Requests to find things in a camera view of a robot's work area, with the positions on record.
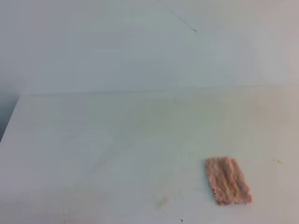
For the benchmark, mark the pink striped rag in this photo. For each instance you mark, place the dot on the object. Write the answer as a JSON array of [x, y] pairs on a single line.
[[226, 181]]

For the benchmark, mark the brown coffee spill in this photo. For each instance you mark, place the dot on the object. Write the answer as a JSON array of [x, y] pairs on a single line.
[[161, 202]]

